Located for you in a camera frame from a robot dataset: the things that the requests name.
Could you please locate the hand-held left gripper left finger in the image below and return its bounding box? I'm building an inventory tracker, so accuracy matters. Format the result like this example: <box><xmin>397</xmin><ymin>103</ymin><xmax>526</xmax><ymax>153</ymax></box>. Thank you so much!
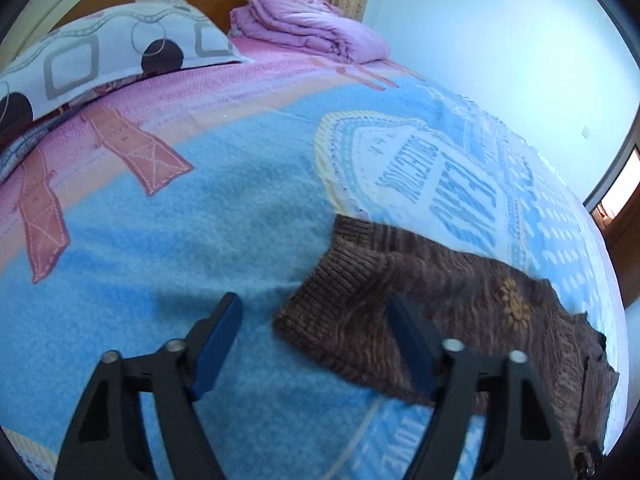
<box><xmin>54</xmin><ymin>292</ymin><xmax>244</xmax><ymax>480</ymax></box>

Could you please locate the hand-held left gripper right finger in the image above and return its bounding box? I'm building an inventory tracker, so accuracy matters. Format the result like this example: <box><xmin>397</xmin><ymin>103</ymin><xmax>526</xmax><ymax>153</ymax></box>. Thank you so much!
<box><xmin>387</xmin><ymin>294</ymin><xmax>576</xmax><ymax>480</ymax></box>

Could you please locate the brown knitted sweater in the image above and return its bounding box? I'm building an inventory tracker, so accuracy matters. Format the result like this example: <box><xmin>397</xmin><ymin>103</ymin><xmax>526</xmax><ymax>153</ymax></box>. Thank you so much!
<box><xmin>272</xmin><ymin>214</ymin><xmax>621</xmax><ymax>476</ymax></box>

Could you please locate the blue pink printed blanket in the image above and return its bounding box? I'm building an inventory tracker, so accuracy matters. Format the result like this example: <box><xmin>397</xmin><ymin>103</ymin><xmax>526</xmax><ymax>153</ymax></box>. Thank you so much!
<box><xmin>0</xmin><ymin>52</ymin><xmax>628</xmax><ymax>480</ymax></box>

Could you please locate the brown wooden door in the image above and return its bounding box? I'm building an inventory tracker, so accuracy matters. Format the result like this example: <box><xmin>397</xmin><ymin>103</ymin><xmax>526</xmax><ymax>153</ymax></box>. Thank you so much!
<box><xmin>582</xmin><ymin>142</ymin><xmax>640</xmax><ymax>311</ymax></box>

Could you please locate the white patterned pillow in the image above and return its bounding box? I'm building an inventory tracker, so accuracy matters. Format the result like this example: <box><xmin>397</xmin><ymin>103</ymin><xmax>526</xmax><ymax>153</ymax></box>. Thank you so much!
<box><xmin>0</xmin><ymin>1</ymin><xmax>253</xmax><ymax>133</ymax></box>

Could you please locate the folded purple quilt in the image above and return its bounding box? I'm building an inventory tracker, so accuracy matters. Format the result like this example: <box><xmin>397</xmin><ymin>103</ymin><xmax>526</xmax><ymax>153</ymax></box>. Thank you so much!
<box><xmin>227</xmin><ymin>0</ymin><xmax>392</xmax><ymax>65</ymax></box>

